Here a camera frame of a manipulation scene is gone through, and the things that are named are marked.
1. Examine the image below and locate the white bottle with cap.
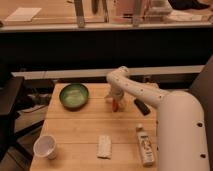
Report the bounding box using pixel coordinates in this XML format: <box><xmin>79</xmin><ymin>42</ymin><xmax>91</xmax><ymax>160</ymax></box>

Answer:
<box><xmin>136</xmin><ymin>124</ymin><xmax>155</xmax><ymax>167</ymax></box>

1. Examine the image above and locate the black rectangular bar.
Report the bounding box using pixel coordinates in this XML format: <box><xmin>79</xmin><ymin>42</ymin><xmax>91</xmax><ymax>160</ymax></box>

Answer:
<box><xmin>134</xmin><ymin>99</ymin><xmax>150</xmax><ymax>115</ymax></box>

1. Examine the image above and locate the white folded cloth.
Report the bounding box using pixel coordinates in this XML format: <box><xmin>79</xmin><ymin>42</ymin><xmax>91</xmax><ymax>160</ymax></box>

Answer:
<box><xmin>97</xmin><ymin>135</ymin><xmax>112</xmax><ymax>159</ymax></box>

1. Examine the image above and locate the white paper sheet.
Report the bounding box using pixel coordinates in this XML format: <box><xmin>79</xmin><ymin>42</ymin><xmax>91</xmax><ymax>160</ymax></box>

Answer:
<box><xmin>6</xmin><ymin>7</ymin><xmax>41</xmax><ymax>22</ymax></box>

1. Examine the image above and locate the green bowl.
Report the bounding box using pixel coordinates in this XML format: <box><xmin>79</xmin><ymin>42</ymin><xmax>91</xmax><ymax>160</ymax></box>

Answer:
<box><xmin>59</xmin><ymin>83</ymin><xmax>89</xmax><ymax>110</ymax></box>

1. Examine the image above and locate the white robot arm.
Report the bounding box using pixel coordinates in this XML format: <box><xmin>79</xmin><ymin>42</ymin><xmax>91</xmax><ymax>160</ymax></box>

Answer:
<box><xmin>106</xmin><ymin>66</ymin><xmax>210</xmax><ymax>171</ymax></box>

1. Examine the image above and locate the black chair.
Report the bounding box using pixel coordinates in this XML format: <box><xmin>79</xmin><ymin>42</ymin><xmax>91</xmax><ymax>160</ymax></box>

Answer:
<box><xmin>0</xmin><ymin>77</ymin><xmax>44</xmax><ymax>162</ymax></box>

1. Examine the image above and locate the white plastic cup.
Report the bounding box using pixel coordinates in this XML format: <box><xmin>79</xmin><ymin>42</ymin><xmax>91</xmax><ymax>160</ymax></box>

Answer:
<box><xmin>33</xmin><ymin>135</ymin><xmax>57</xmax><ymax>160</ymax></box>

